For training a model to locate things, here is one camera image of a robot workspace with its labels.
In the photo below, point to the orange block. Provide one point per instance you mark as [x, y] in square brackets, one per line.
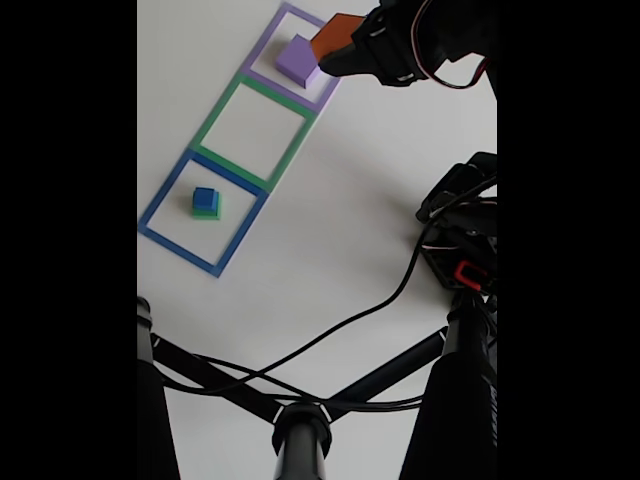
[332, 35]

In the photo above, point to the purple block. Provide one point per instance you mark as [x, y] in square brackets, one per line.
[295, 62]

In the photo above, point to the small blue cube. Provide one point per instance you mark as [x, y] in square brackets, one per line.
[202, 197]

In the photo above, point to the green block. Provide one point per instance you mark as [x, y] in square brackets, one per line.
[215, 210]

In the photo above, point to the red clamp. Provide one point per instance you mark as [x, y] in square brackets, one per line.
[470, 275]

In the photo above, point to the black tripod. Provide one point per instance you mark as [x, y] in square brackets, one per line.
[300, 440]

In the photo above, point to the purple square frame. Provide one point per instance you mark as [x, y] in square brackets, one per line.
[280, 89]

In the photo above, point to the green square frame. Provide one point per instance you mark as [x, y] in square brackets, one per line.
[218, 112]

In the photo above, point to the blue square frame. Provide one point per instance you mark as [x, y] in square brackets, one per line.
[180, 251]

